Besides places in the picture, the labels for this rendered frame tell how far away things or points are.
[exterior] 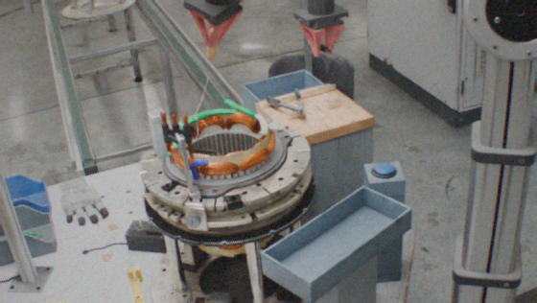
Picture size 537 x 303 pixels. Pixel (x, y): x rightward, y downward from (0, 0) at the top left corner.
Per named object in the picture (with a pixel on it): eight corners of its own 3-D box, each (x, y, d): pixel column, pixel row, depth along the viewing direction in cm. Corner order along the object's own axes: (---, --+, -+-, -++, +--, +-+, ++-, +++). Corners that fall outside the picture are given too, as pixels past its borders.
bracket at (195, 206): (192, 222, 113) (187, 198, 110) (211, 224, 112) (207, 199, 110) (188, 229, 111) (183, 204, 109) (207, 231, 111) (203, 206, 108)
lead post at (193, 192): (191, 200, 110) (180, 140, 104) (187, 193, 112) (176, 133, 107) (200, 198, 111) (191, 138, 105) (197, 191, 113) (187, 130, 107)
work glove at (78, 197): (58, 185, 178) (56, 177, 177) (98, 174, 181) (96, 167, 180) (66, 232, 158) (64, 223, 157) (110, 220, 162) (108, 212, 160)
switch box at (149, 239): (137, 234, 156) (132, 216, 153) (175, 238, 154) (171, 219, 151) (128, 250, 151) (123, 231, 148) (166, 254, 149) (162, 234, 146)
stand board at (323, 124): (255, 112, 149) (254, 103, 148) (329, 92, 156) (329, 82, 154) (294, 150, 133) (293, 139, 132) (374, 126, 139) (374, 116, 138)
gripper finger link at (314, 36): (299, 53, 142) (297, 12, 137) (328, 46, 145) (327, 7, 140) (315, 63, 137) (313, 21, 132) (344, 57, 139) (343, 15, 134)
